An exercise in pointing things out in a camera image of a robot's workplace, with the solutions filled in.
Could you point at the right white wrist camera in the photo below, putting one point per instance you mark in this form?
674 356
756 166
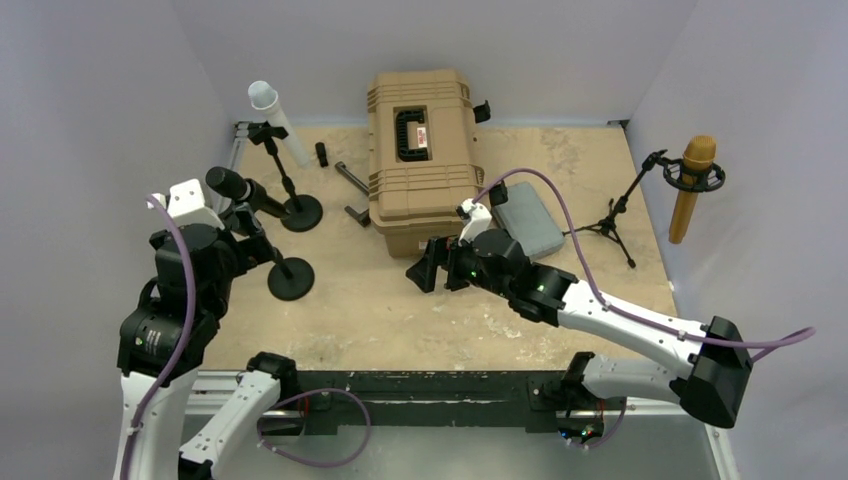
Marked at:
476 219

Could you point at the gold microphone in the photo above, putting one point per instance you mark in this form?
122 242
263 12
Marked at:
696 167

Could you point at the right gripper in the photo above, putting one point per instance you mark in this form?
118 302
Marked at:
424 271

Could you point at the black microphone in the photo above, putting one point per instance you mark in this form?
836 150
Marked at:
231 185

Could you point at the grey zip pouch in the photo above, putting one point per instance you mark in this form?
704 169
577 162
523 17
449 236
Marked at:
519 210

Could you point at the black round-base stand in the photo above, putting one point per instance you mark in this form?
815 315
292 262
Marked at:
300 212
291 278

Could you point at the tan plastic tool case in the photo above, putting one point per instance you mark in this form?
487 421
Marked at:
422 156

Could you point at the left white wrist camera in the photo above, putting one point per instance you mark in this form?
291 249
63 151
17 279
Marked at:
186 204

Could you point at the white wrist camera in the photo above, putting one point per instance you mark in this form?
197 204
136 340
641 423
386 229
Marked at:
476 219
186 204

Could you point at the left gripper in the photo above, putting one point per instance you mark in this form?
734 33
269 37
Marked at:
254 245

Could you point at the black round-base stand front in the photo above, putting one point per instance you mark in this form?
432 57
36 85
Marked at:
291 278

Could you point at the small black clip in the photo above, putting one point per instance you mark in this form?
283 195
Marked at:
321 154

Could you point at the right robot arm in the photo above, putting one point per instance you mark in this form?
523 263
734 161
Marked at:
700 367

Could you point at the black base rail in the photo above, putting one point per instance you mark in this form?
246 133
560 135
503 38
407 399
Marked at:
535 401

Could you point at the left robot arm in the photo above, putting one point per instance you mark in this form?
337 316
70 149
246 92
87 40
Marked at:
162 345

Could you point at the white microphone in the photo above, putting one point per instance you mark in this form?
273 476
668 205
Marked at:
266 100

